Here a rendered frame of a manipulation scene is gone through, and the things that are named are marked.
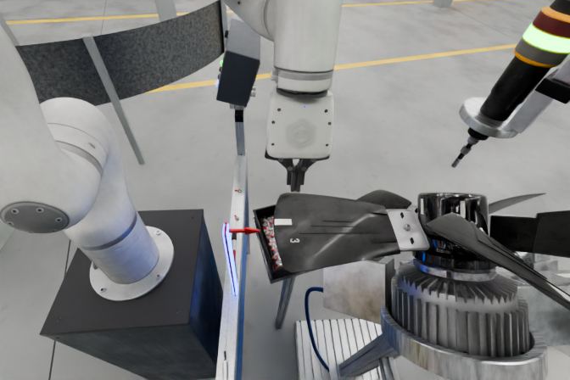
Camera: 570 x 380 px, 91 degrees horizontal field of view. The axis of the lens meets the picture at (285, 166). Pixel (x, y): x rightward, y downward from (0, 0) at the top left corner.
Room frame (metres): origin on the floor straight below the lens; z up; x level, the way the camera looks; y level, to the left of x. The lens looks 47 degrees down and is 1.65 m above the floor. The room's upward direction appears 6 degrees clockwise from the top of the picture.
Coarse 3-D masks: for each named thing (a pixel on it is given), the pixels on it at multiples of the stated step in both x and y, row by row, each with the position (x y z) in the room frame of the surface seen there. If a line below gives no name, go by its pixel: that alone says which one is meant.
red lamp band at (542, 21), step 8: (536, 16) 0.31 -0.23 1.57; (544, 16) 0.30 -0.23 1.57; (536, 24) 0.30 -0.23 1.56; (544, 24) 0.30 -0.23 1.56; (552, 24) 0.29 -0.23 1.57; (560, 24) 0.29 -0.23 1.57; (568, 24) 0.28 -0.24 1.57; (552, 32) 0.29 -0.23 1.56; (560, 32) 0.28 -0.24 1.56; (568, 32) 0.28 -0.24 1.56
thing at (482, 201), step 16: (432, 192) 0.40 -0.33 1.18; (432, 208) 0.33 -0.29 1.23; (448, 208) 0.32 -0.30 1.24; (480, 208) 0.32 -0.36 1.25; (480, 224) 0.29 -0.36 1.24; (432, 240) 0.29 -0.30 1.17; (448, 240) 0.28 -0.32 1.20; (416, 256) 0.27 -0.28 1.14; (432, 256) 0.25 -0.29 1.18; (448, 256) 0.25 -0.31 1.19; (464, 256) 0.25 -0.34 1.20; (480, 256) 0.25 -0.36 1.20
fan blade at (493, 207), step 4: (516, 196) 0.44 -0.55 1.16; (520, 196) 0.44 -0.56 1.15; (524, 196) 0.45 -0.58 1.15; (528, 196) 0.46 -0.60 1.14; (532, 196) 0.47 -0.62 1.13; (536, 196) 0.48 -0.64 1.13; (500, 200) 0.41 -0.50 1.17; (504, 200) 0.42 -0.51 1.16; (508, 200) 0.43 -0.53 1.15; (512, 200) 0.44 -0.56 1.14; (516, 200) 0.45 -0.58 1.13; (520, 200) 0.47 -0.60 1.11; (524, 200) 0.48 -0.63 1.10; (492, 204) 0.40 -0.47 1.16; (496, 204) 0.41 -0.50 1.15; (500, 204) 0.43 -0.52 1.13; (504, 204) 0.44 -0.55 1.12; (508, 204) 0.46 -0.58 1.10; (512, 204) 0.48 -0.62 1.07; (492, 208) 0.42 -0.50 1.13; (496, 208) 0.44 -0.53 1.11; (500, 208) 0.46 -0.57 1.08; (504, 208) 0.48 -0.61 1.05; (492, 212) 0.46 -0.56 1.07
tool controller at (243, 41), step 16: (240, 32) 0.97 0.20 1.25; (256, 32) 1.02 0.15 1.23; (240, 48) 0.86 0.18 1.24; (256, 48) 0.90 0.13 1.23; (224, 64) 0.82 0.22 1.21; (240, 64) 0.82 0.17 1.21; (256, 64) 0.83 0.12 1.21; (224, 80) 0.81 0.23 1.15; (240, 80) 0.82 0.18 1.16; (224, 96) 0.81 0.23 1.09; (240, 96) 0.82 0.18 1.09
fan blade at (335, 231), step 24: (288, 216) 0.30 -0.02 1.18; (312, 216) 0.30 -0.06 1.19; (336, 216) 0.31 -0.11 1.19; (360, 216) 0.31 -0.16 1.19; (384, 216) 0.32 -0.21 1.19; (312, 240) 0.25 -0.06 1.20; (336, 240) 0.25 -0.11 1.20; (360, 240) 0.26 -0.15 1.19; (384, 240) 0.27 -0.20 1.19; (288, 264) 0.19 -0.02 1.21; (312, 264) 0.20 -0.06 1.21; (336, 264) 0.21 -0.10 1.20
